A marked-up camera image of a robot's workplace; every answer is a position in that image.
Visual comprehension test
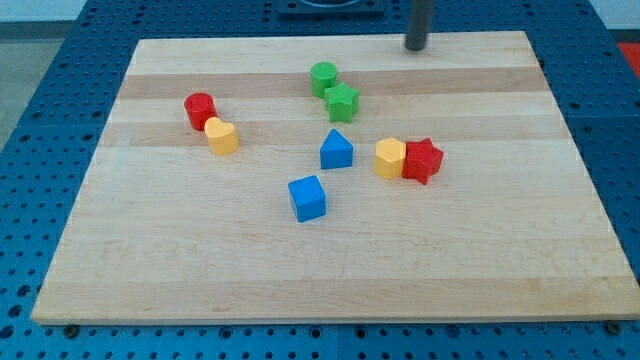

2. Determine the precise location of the green cylinder block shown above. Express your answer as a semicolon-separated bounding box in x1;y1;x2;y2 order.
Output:
310;62;338;98

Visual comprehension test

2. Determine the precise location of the yellow hexagon block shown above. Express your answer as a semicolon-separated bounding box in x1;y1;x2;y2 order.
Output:
374;137;406;180

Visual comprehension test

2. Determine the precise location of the blue cube block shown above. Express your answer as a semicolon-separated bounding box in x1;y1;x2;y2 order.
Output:
288;175;326;223

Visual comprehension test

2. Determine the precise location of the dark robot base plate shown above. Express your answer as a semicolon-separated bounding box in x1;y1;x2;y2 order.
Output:
276;0;385;18

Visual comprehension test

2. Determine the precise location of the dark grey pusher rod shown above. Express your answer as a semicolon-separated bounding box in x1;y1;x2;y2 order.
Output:
404;0;435;52

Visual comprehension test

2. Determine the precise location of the blue triangle block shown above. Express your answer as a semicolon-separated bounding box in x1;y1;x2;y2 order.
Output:
320;129;354;170

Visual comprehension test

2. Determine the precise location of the red star block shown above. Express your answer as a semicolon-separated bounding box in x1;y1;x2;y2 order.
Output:
401;138;444;185

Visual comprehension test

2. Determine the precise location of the red cylinder block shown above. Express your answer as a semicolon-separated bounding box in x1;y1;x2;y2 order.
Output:
183;92;217;131

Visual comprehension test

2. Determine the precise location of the green star block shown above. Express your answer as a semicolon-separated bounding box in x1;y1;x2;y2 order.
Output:
324;82;360;123

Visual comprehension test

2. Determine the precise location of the yellow heart block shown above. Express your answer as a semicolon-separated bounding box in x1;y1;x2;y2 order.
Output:
204;117;240;156

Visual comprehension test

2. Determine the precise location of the wooden board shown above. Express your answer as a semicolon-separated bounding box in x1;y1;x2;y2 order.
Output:
31;31;639;325

